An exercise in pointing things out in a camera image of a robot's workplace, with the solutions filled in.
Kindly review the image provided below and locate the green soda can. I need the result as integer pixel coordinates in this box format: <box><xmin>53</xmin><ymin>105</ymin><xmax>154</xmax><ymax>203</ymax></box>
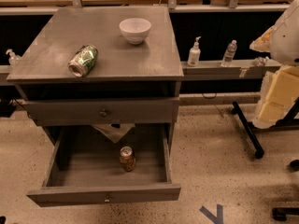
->
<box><xmin>68</xmin><ymin>45</ymin><xmax>98</xmax><ymax>77</ymax></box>

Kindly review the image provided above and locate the black metal stand leg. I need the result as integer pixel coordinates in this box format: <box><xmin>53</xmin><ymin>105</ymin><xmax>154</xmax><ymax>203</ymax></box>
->
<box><xmin>232</xmin><ymin>101</ymin><xmax>264</xmax><ymax>159</ymax></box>

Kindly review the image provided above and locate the crumpled paper in cabinet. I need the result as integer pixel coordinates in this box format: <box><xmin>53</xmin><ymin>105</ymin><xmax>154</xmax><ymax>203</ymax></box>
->
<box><xmin>93</xmin><ymin>124</ymin><xmax>135</xmax><ymax>143</ymax></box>

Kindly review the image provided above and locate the orange soda can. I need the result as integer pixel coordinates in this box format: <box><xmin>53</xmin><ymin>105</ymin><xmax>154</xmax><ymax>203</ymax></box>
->
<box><xmin>120</xmin><ymin>147</ymin><xmax>135</xmax><ymax>172</ymax></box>

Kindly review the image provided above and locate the crumpled clear wrapper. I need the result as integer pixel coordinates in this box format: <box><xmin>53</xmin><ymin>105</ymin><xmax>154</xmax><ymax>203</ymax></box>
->
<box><xmin>254</xmin><ymin>57</ymin><xmax>270</xmax><ymax>66</ymax></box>

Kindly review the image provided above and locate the white bowl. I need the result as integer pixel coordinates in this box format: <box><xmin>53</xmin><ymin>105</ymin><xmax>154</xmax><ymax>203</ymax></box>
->
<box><xmin>119</xmin><ymin>18</ymin><xmax>151</xmax><ymax>45</ymax></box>

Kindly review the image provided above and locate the clear water bottle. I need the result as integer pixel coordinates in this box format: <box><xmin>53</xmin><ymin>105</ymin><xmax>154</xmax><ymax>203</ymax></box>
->
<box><xmin>221</xmin><ymin>40</ymin><xmax>237</xmax><ymax>67</ymax></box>

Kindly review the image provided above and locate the black chair base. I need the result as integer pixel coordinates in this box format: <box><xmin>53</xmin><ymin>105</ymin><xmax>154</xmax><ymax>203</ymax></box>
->
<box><xmin>272</xmin><ymin>160</ymin><xmax>299</xmax><ymax>221</ymax></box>

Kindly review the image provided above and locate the open grey middle drawer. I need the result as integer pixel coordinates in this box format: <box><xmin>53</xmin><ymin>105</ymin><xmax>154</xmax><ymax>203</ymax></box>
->
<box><xmin>27</xmin><ymin>124</ymin><xmax>180</xmax><ymax>207</ymax></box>

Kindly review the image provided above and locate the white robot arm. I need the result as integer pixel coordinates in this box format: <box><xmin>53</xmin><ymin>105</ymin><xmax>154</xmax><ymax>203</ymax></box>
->
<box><xmin>249</xmin><ymin>0</ymin><xmax>299</xmax><ymax>129</ymax></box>

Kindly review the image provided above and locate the closed grey top drawer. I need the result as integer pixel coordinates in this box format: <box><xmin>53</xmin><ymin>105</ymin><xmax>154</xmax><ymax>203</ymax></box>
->
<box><xmin>23</xmin><ymin>98</ymin><xmax>179</xmax><ymax>126</ymax></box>

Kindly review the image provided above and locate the white pump bottle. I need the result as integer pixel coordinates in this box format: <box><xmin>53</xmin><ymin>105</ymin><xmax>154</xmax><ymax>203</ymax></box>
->
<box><xmin>187</xmin><ymin>36</ymin><xmax>201</xmax><ymax>67</ymax></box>

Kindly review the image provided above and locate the clear pump bottle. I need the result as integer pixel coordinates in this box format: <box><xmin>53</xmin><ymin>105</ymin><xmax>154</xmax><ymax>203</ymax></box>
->
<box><xmin>6</xmin><ymin>49</ymin><xmax>21</xmax><ymax>66</ymax></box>

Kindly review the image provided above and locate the grey drawer cabinet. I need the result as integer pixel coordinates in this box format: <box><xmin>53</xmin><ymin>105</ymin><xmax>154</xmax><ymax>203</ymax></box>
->
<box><xmin>7</xmin><ymin>7</ymin><xmax>183</xmax><ymax>137</ymax></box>

